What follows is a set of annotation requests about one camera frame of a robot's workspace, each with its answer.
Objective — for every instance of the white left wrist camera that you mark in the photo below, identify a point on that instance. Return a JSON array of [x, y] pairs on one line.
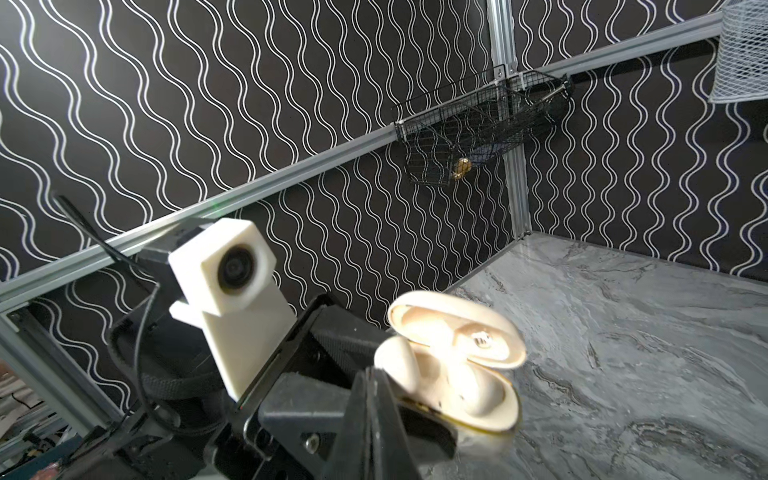
[[225, 274]]

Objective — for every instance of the cream earbud charging case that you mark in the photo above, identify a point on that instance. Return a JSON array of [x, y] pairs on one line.
[[447, 355]]

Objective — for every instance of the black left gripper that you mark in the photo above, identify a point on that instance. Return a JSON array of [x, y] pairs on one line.
[[285, 425]]

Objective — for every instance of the black wire basket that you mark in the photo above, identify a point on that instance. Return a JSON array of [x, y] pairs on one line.
[[481, 122]]

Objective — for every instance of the small brass object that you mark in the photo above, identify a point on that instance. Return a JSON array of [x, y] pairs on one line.
[[461, 168]]

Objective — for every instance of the white wire mesh basket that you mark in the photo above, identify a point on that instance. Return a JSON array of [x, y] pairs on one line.
[[741, 60]]

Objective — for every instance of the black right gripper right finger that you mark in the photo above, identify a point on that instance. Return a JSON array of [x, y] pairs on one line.
[[391, 457]]

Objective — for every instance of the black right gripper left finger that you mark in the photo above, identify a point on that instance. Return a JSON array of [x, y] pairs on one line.
[[351, 453]]

